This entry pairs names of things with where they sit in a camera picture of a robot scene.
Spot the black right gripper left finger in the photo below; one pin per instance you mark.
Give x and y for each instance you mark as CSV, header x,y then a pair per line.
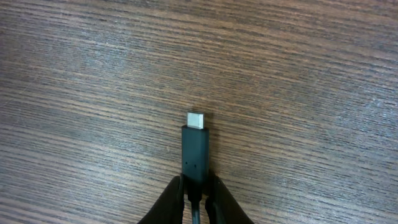
x,y
168,209

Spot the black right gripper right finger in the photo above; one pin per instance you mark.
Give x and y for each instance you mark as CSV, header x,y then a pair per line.
x,y
221,206

